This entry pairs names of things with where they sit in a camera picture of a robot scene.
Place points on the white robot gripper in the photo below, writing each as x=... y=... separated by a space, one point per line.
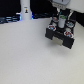
x=65 y=5

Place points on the black kcup holder drawer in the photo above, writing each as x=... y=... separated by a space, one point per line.
x=58 y=35

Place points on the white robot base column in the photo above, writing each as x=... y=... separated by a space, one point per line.
x=26 y=13

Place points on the blue-lid kcup back right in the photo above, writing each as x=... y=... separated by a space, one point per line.
x=70 y=24

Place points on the red-lid kcup front left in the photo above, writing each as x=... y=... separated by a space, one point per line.
x=51 y=27

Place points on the red-lid kcup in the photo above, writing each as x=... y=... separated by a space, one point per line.
x=51 y=27
x=68 y=34

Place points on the red-lid kcup front right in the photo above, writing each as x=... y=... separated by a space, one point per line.
x=68 y=34

